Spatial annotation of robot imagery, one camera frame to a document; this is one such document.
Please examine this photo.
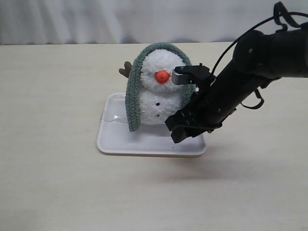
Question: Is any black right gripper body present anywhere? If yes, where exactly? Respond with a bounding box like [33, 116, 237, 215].
[180, 81, 237, 132]

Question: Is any white plush snowman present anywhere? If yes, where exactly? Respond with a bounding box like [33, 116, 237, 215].
[118, 49, 191, 126]

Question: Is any green fleece scarf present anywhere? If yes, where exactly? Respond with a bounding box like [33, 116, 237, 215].
[125, 42, 198, 133]

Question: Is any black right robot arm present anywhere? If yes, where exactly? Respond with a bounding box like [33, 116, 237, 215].
[165, 29, 308, 143]

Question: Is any white plastic tray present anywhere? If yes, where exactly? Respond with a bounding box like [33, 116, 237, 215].
[96, 93, 207, 158]

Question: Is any white curtain backdrop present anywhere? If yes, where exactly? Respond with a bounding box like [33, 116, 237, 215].
[0, 0, 308, 46]

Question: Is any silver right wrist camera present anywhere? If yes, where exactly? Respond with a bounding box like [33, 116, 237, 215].
[171, 65, 197, 85]

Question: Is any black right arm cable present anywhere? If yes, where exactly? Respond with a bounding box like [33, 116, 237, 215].
[211, 1, 308, 109]

